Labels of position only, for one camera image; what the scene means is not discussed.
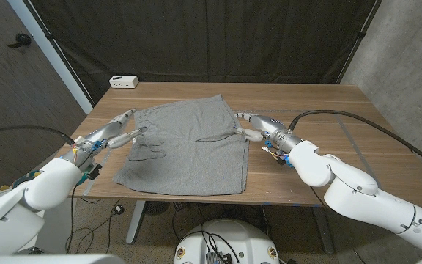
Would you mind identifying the dark grey table leg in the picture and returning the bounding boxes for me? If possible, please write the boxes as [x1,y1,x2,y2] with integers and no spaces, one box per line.
[311,206,336,254]

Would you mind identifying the black backdrop curtain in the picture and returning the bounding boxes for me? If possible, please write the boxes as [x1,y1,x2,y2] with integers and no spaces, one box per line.
[29,0,380,106]

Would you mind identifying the white table leg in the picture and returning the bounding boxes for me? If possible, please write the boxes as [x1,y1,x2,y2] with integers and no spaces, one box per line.
[125,199,147,245]

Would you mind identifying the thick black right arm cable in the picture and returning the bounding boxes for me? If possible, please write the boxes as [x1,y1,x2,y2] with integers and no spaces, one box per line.
[288,109,422,173]

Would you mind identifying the white door frame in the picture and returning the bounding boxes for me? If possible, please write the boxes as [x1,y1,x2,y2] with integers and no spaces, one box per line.
[7,0,95,114]

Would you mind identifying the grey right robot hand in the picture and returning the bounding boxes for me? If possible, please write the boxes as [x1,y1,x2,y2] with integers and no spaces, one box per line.
[234,111,293,147]

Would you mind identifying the white power strip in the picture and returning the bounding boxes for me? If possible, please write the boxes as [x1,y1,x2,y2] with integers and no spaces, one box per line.
[108,75,140,89]

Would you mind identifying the grey fabric shorts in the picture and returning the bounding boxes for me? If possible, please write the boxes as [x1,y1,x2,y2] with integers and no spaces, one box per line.
[112,94,251,197]

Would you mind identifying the black door handle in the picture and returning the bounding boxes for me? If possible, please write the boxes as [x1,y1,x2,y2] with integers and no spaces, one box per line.
[7,32,32,48]

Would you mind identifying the dark wooden door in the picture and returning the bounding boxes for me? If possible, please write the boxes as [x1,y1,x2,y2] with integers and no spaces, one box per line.
[0,0,87,191]

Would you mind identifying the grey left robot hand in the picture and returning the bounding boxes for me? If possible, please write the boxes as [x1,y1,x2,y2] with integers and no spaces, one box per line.
[81,108,149,153]

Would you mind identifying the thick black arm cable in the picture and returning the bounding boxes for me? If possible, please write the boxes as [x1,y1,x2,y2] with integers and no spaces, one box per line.
[288,109,422,173]
[0,125,76,146]

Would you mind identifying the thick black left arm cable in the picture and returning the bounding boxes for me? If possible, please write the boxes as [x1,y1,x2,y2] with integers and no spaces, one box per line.
[0,125,76,146]

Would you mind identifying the dark round floor fan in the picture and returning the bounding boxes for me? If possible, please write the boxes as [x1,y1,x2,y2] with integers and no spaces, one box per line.
[144,200,171,216]

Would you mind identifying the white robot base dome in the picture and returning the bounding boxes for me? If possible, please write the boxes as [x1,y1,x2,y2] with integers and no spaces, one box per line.
[173,219,281,264]

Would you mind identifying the black backdrop stand pole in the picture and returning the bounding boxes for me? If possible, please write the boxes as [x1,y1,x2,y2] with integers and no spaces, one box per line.
[336,0,383,85]
[22,0,97,106]

